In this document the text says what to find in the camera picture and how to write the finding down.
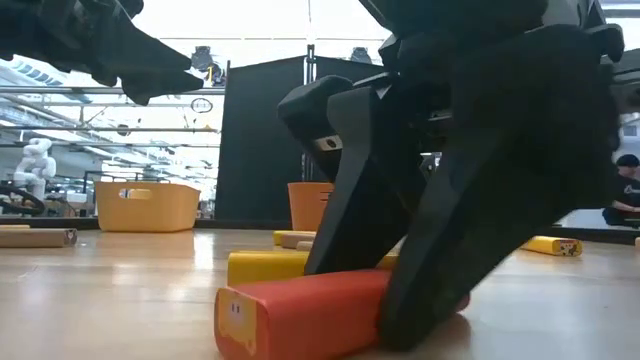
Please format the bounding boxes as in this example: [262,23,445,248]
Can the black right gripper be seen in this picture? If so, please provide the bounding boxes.
[277,0,626,182]

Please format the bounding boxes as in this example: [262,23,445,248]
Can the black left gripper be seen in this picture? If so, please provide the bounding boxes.
[0,0,205,107]

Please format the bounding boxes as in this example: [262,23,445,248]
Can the red block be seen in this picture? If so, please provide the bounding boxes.
[213,268,471,360]

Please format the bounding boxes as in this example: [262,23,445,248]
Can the yellow plastic bin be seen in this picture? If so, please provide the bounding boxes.
[94,180,202,234]

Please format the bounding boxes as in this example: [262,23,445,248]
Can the orange plastic bin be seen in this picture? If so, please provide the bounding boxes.
[287,181,335,233]

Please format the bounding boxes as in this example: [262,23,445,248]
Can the person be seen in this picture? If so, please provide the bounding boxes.
[601,153,640,229]

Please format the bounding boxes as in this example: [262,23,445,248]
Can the black folding partition screen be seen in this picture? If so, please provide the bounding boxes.
[214,43,396,231]

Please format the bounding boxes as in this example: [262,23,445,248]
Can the white humanoid robot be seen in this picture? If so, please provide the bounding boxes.
[12,137,58,202]

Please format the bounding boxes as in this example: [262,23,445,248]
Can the hanging black cable loop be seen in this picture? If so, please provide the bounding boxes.
[189,96,215,115]

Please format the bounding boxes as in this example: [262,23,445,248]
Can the black ceiling cable reel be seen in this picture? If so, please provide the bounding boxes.
[349,46,374,65]
[191,45,225,86]

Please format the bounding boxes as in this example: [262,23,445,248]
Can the black table frame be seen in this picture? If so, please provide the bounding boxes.
[0,215,640,246]

